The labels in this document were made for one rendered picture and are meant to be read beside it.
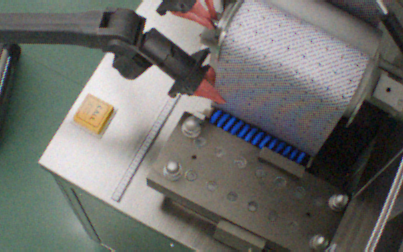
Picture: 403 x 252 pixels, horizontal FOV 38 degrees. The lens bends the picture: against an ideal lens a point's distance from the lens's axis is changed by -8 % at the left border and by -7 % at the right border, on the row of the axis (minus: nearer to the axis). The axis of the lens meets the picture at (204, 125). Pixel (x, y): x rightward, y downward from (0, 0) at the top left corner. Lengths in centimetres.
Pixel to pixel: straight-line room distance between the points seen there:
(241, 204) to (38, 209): 122
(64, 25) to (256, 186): 48
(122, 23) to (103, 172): 37
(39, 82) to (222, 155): 137
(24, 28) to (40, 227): 121
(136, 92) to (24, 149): 104
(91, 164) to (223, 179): 31
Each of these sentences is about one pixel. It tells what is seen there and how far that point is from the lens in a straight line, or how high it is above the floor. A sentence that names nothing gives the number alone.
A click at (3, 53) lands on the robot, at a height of 24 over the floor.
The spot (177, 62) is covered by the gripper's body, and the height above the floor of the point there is 115.
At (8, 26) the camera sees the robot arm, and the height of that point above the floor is 119.
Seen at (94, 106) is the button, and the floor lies 92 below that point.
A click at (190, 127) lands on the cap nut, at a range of 121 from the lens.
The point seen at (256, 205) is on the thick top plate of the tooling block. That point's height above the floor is 103.
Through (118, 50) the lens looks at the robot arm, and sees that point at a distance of 113.
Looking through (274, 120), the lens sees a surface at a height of 110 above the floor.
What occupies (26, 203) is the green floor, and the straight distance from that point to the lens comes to 232.
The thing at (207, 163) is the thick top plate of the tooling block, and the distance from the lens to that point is 122.
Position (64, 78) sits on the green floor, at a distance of 247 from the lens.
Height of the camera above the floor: 219
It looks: 68 degrees down
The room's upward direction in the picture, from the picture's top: 9 degrees clockwise
